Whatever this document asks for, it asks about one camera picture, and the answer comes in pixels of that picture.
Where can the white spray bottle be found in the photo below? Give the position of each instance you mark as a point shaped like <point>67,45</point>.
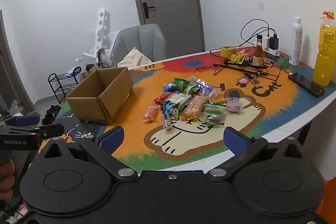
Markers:
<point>296,41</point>

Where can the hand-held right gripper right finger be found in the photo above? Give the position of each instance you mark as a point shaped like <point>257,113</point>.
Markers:
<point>235,140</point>

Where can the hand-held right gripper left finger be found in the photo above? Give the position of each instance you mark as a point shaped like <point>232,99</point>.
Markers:
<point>113,138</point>

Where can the yellow tape roll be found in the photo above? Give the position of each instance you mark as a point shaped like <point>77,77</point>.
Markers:
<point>227,51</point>

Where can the white power strip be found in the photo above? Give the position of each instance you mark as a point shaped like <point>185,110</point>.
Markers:
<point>271,50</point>

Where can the brown glass bottle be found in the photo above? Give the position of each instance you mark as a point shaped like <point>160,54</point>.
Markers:
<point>258,53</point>

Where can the white holed rack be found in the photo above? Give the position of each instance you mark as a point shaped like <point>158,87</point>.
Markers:
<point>101,29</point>

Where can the orange edged cracker packet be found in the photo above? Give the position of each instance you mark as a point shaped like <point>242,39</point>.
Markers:
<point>193,107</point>

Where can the orange pink snack packet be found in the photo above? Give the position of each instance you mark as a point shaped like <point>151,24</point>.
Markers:
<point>150,113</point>

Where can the colourful cat print table mat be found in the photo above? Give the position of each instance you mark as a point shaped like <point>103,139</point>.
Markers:
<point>147,79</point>

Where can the white charger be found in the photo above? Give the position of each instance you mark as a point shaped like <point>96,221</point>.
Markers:
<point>267,41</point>

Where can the slim green white snack packet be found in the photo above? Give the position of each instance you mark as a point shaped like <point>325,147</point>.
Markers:
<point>215,105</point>

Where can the wide green white snack packet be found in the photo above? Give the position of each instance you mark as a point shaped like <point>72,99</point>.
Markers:
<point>214,116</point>

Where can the black phone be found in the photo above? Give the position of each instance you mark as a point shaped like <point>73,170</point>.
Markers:
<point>305,84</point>

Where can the black shoe rack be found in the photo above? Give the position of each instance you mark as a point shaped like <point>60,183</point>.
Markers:
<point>64,82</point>

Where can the black charger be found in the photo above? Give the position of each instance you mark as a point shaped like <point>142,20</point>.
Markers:
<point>274,41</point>

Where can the pale purple snack packet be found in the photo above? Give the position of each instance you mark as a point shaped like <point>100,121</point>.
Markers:
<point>233,104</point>

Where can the orange stool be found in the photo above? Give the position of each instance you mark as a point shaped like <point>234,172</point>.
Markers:
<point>328,200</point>

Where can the red snack packet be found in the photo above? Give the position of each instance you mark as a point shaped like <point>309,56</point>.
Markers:
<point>162,97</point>

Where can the dark side door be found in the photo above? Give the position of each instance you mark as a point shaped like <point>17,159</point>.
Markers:
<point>10,69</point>

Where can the orange juice bottle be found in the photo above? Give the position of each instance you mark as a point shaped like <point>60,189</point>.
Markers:
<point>325,56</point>

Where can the small blue white snack packet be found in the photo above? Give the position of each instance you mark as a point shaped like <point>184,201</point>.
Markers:
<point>170,87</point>

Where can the black shoes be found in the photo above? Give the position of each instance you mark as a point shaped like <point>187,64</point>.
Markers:
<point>51,113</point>

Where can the bunch of keys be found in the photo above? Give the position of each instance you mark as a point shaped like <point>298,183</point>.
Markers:
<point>253,80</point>

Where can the grey chair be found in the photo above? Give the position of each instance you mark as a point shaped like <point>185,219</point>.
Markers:
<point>141,40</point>

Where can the green striped snack packet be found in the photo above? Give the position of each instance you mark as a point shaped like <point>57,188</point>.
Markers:
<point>181,83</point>

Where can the person's left hand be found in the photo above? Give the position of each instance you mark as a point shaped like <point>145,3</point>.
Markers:
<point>5,179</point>

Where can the dotted cream cushion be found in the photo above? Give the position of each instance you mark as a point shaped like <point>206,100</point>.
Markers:
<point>134,58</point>

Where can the purple label biscuit packet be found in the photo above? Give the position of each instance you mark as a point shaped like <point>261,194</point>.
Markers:
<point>206,87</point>

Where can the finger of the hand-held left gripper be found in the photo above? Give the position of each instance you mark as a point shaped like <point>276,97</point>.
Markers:
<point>52,129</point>
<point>26,121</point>

